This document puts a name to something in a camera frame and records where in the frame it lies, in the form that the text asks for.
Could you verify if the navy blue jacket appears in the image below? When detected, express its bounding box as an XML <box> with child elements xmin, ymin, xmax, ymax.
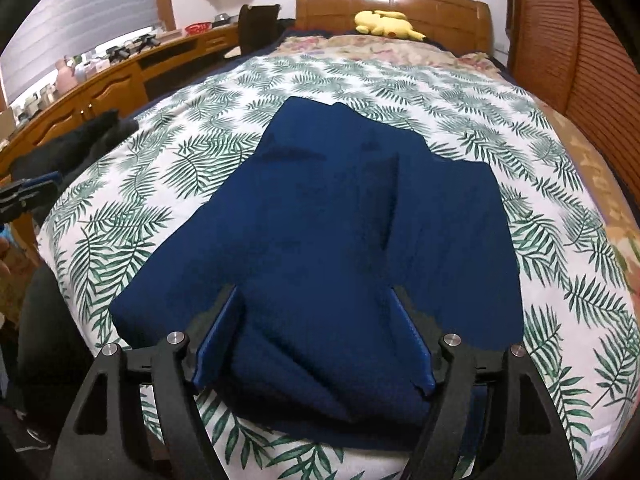
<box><xmin>110</xmin><ymin>98</ymin><xmax>523</xmax><ymax>450</ymax></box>

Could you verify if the black garment on bed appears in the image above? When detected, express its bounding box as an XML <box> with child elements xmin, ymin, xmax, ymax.
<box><xmin>9</xmin><ymin>110</ymin><xmax>139</xmax><ymax>181</ymax></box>

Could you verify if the pink bottle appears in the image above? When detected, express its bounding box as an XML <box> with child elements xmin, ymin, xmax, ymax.
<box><xmin>55</xmin><ymin>58</ymin><xmax>78</xmax><ymax>96</ymax></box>

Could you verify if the palm leaf print bedsheet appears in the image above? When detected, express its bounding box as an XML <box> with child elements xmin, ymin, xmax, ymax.
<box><xmin>38</xmin><ymin>53</ymin><xmax>639</xmax><ymax>479</ymax></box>

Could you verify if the long wooden desk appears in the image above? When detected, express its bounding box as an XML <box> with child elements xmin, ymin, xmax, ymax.
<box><xmin>1</xmin><ymin>24</ymin><xmax>239</xmax><ymax>176</ymax></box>

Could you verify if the grey window blind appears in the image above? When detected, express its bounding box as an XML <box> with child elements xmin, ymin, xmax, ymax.
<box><xmin>1</xmin><ymin>0</ymin><xmax>160</xmax><ymax>103</ymax></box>

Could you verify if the red bowl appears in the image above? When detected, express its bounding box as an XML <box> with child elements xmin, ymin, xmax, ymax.
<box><xmin>183</xmin><ymin>22</ymin><xmax>212</xmax><ymax>36</ymax></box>

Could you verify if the floral blanket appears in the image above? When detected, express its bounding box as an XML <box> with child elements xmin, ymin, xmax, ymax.
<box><xmin>274</xmin><ymin>35</ymin><xmax>639</xmax><ymax>300</ymax></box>

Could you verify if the dark brown chair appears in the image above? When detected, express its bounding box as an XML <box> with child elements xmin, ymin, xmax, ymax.
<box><xmin>224</xmin><ymin>4</ymin><xmax>281</xmax><ymax>58</ymax></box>

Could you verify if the yellow plush toy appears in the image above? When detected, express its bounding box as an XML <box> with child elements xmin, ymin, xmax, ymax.
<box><xmin>354</xmin><ymin>10</ymin><xmax>425</xmax><ymax>41</ymax></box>

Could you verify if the wooden louvered wardrobe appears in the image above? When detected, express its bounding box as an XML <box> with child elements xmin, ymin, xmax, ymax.
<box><xmin>506</xmin><ymin>0</ymin><xmax>639</xmax><ymax>203</ymax></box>

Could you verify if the wooden bed headboard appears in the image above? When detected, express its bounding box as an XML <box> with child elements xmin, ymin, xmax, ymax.
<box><xmin>294</xmin><ymin>0</ymin><xmax>496</xmax><ymax>58</ymax></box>

